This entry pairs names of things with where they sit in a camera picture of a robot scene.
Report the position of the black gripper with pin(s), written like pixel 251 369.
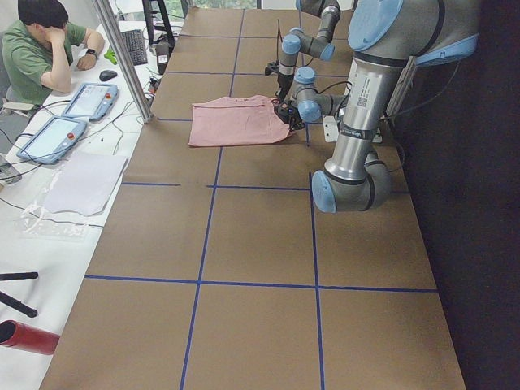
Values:
pixel 293 118
pixel 283 84

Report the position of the pink Snoopy t-shirt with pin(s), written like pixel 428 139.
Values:
pixel 229 121

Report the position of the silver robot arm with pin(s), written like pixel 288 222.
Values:
pixel 298 42
pixel 383 36

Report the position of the black keyboard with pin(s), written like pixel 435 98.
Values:
pixel 135 44

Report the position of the green toy object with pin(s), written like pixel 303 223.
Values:
pixel 111 56

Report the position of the black computer mouse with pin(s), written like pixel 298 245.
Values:
pixel 107 75

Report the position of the upper blue teach pendant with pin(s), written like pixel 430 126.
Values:
pixel 92 101

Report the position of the blue teach pendant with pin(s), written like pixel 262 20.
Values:
pixel 92 101
pixel 53 140

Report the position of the white paper sheets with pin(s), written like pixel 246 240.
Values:
pixel 85 183

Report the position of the lower blue teach pendant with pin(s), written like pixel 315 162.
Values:
pixel 53 140

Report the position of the person in green shirt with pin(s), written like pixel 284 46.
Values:
pixel 37 51

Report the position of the clear plastic bag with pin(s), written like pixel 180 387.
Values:
pixel 36 221

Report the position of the red cylinder bottle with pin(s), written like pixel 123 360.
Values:
pixel 27 338

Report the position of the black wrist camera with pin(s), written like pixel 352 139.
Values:
pixel 272 68
pixel 283 112

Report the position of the aluminium frame post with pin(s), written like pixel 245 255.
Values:
pixel 111 28

